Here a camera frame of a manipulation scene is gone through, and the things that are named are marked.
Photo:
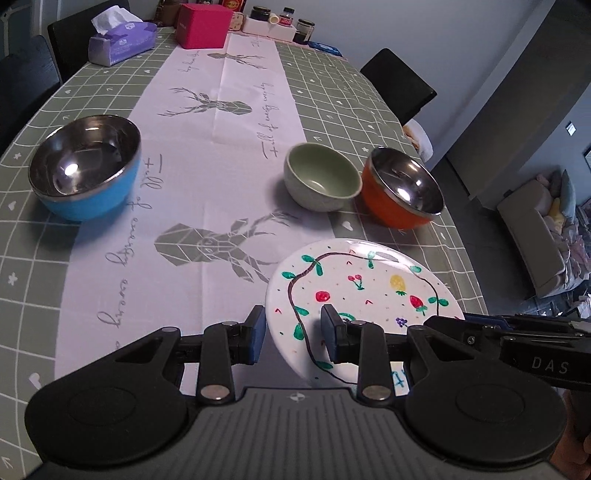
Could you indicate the blue packet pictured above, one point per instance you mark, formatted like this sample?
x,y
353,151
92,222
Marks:
x,y
325,48

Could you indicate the purple tissue box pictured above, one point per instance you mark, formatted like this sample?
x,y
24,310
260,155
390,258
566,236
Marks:
x,y
122,44

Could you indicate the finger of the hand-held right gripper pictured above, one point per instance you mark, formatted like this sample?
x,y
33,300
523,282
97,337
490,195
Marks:
x,y
485,318
461,333

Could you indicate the tall dark jar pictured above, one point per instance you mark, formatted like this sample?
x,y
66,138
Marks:
x,y
304,31

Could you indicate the yellow cushion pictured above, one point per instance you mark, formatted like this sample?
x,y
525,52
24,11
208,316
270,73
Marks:
x,y
557,210

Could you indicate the wall switch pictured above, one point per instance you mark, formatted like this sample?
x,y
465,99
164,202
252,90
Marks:
x,y
571,128

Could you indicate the blue steel bowl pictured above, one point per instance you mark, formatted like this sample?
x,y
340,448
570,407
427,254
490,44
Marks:
x,y
83,157

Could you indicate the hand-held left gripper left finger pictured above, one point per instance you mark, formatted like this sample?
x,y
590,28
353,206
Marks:
x,y
256,339

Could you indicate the teal cushion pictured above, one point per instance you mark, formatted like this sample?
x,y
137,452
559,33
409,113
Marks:
x,y
569,194

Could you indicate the white box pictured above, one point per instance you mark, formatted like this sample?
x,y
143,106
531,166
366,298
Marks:
x,y
284,32
256,26

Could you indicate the red-label liquor bottle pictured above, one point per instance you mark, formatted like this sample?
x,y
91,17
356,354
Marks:
x,y
232,4

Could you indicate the orange steel bowl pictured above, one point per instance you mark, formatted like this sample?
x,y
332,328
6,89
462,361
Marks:
x,y
401,184

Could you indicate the brown figurine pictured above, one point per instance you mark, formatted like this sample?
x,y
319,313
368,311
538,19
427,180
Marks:
x,y
168,5

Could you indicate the wide dark jar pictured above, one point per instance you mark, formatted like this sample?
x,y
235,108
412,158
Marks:
x,y
260,13

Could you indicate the beige sofa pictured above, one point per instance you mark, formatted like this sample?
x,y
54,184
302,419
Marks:
x,y
526,226

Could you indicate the white fruit-painted plate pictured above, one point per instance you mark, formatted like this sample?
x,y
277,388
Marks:
x,y
369,286

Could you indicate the beige patterned tin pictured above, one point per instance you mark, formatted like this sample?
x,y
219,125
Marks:
x,y
236,21

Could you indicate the green ceramic bowl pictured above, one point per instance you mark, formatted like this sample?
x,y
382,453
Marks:
x,y
321,177

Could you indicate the pink box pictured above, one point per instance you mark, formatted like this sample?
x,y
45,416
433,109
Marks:
x,y
203,25

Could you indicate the black chair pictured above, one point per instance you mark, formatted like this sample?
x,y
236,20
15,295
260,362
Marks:
x,y
23,87
399,85
74,37

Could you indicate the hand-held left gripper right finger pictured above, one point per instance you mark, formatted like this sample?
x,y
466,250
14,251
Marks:
x,y
328,334

